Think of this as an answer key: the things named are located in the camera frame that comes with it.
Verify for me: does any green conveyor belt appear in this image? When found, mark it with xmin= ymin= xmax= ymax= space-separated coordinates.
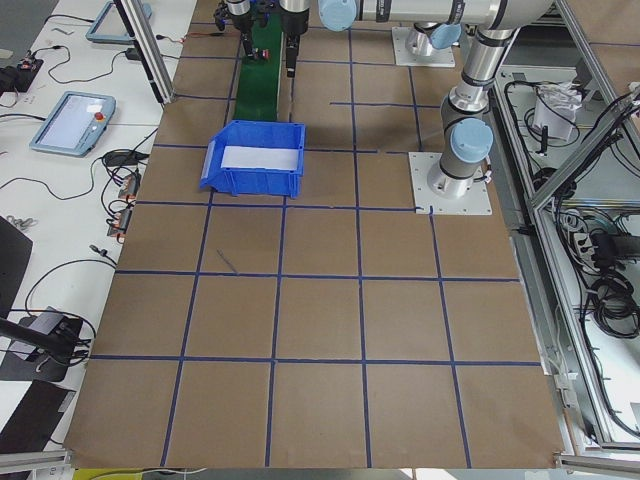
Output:
xmin=233 ymin=14 xmax=282 ymax=121

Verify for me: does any blue bin left side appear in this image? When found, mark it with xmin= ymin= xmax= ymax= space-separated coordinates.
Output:
xmin=199 ymin=120 xmax=306 ymax=198

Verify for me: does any far teach pendant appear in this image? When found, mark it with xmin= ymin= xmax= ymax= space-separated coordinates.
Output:
xmin=85 ymin=1 xmax=133 ymax=46

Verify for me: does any teach pendant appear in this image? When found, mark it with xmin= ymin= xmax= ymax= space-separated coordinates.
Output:
xmin=29 ymin=91 xmax=116 ymax=157
xmin=85 ymin=1 xmax=133 ymax=46

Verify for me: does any near teach pendant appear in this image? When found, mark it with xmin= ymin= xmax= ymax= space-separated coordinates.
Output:
xmin=29 ymin=91 xmax=116 ymax=157

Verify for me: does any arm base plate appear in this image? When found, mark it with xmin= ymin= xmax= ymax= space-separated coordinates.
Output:
xmin=408 ymin=152 xmax=492 ymax=216
xmin=391 ymin=26 xmax=455 ymax=68

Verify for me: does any aluminium frame post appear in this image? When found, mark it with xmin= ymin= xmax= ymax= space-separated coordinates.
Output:
xmin=114 ymin=0 xmax=175 ymax=105

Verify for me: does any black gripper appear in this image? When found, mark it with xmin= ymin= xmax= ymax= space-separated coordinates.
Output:
xmin=238 ymin=17 xmax=254 ymax=59
xmin=285 ymin=33 xmax=300 ymax=78

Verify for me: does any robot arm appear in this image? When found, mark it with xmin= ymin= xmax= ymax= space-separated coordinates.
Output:
xmin=317 ymin=0 xmax=551 ymax=199
xmin=214 ymin=1 xmax=461 ymax=63

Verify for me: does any white foam pad left bin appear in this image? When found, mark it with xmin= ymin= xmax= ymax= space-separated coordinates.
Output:
xmin=221 ymin=146 xmax=299 ymax=171

